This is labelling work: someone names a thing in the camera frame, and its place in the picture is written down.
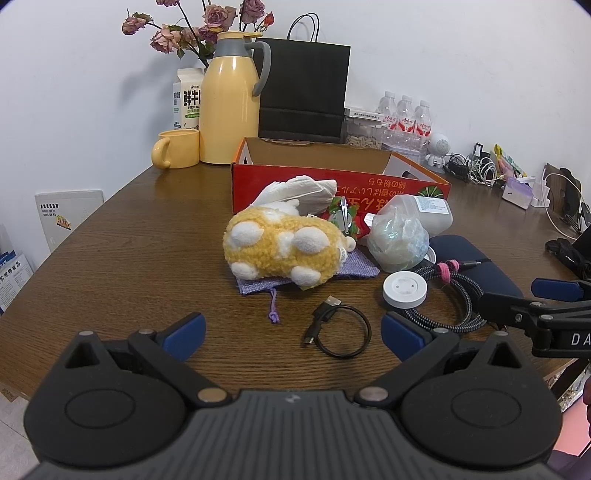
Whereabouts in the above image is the braided cable with pink tie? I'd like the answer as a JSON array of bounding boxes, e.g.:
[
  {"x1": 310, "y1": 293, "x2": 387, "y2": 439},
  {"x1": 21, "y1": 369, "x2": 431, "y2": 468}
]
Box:
[{"x1": 400, "y1": 259, "x2": 495, "y2": 334}]

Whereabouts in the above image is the white round puck device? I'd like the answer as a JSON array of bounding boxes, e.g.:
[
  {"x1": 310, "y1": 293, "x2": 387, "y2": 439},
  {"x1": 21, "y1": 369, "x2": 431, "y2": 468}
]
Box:
[{"x1": 383, "y1": 271, "x2": 428, "y2": 310}]

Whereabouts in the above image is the water bottle middle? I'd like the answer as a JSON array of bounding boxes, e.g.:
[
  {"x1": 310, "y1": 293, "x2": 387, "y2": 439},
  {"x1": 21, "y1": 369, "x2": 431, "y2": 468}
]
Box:
[{"x1": 397, "y1": 95, "x2": 415, "y2": 148}]

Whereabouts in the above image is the red artificial rose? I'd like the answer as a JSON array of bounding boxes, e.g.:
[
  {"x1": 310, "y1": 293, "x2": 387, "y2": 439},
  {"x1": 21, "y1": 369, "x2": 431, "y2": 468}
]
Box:
[{"x1": 322, "y1": 196, "x2": 366, "y2": 240}]

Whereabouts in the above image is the black paper shopping bag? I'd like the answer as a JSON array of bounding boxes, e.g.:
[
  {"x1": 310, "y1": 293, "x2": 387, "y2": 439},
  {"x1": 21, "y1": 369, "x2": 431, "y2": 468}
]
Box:
[{"x1": 259, "y1": 12, "x2": 351, "y2": 143}]

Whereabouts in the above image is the white milk carton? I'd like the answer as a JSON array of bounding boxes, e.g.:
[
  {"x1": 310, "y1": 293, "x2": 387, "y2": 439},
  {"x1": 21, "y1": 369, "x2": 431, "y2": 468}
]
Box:
[{"x1": 173, "y1": 68, "x2": 204, "y2": 130}]

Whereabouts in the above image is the purple white tissue box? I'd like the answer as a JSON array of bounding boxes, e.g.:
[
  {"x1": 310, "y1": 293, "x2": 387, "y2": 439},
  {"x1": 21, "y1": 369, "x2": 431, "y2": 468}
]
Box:
[{"x1": 502, "y1": 178, "x2": 533, "y2": 210}]

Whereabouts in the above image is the water bottle left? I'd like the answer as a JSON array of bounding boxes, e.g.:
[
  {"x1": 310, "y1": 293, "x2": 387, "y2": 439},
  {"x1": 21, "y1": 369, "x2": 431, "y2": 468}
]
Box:
[{"x1": 376, "y1": 91, "x2": 398, "y2": 147}]

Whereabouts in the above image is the yellow thermos jug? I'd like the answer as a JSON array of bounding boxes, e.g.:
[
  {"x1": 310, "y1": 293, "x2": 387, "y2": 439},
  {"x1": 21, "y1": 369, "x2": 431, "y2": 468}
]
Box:
[{"x1": 199, "y1": 30, "x2": 271, "y2": 165}]

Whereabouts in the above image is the clear seed container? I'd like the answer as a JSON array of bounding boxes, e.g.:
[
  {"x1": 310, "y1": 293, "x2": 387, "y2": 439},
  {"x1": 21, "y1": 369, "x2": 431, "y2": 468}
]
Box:
[{"x1": 342, "y1": 107, "x2": 384, "y2": 150}]

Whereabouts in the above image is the white cloth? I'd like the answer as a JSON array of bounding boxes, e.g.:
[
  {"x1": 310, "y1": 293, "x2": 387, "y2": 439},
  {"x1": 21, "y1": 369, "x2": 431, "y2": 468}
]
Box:
[{"x1": 252, "y1": 175, "x2": 338, "y2": 215}]

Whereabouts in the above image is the red orange cardboard box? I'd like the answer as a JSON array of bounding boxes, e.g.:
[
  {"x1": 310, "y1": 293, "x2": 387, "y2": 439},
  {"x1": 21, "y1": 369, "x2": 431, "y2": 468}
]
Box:
[{"x1": 231, "y1": 138, "x2": 451, "y2": 213}]

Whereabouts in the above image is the yellow white plush toy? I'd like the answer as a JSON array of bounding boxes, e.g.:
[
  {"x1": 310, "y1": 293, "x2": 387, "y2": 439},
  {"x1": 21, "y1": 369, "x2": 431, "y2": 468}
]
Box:
[{"x1": 222, "y1": 202, "x2": 356, "y2": 280}]

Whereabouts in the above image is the white robot figurine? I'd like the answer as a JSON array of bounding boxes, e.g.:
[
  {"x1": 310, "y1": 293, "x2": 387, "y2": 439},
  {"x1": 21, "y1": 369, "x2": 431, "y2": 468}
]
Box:
[{"x1": 425, "y1": 133, "x2": 451, "y2": 172}]

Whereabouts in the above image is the water bottle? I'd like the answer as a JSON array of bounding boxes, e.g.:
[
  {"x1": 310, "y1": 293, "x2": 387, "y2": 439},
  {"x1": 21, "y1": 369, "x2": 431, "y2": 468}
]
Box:
[
  {"x1": 376, "y1": 91, "x2": 398, "y2": 147},
  {"x1": 413, "y1": 100, "x2": 433, "y2": 152},
  {"x1": 397, "y1": 95, "x2": 415, "y2": 148}
]

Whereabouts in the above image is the white board leaning on wall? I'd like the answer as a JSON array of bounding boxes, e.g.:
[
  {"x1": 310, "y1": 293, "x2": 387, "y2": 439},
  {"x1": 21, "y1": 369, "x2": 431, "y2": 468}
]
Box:
[{"x1": 35, "y1": 190, "x2": 104, "y2": 252}]

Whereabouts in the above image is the dried pink rose bouquet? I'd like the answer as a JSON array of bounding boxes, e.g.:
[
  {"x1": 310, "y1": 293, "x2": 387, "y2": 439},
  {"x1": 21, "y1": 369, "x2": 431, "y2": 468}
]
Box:
[{"x1": 121, "y1": 0, "x2": 274, "y2": 67}]

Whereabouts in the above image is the navy blue pouch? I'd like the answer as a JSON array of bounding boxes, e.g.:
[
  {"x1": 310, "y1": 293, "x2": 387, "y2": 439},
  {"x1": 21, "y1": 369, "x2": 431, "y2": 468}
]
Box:
[{"x1": 430, "y1": 235, "x2": 523, "y2": 298}]

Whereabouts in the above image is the tangled cables pile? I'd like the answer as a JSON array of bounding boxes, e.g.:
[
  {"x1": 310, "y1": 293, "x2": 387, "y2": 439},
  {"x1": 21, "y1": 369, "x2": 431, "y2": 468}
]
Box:
[{"x1": 445, "y1": 142, "x2": 505, "y2": 188}]

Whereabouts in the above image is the yellow ceramic mug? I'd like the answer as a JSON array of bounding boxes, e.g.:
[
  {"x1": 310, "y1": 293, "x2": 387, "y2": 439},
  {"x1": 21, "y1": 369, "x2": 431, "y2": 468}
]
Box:
[{"x1": 150, "y1": 129, "x2": 200, "y2": 170}]

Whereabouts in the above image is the purple drawstring pouch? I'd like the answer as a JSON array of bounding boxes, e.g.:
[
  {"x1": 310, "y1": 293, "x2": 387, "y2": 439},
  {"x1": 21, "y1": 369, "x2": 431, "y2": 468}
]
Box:
[{"x1": 236, "y1": 248, "x2": 380, "y2": 324}]

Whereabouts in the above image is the black short usb cable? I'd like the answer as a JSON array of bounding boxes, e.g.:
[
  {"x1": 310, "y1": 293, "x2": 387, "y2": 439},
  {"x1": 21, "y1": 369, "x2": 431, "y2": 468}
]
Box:
[{"x1": 300, "y1": 295, "x2": 373, "y2": 360}]

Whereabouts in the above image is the water bottle right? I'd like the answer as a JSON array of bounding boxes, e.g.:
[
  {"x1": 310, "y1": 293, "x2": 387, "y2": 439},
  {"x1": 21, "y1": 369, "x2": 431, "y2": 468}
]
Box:
[{"x1": 413, "y1": 100, "x2": 433, "y2": 152}]

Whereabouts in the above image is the iridescent plastic wrap bundle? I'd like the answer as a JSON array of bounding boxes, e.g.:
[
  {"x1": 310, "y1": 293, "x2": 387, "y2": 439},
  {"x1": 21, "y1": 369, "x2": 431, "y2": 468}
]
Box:
[{"x1": 367, "y1": 206, "x2": 430, "y2": 273}]

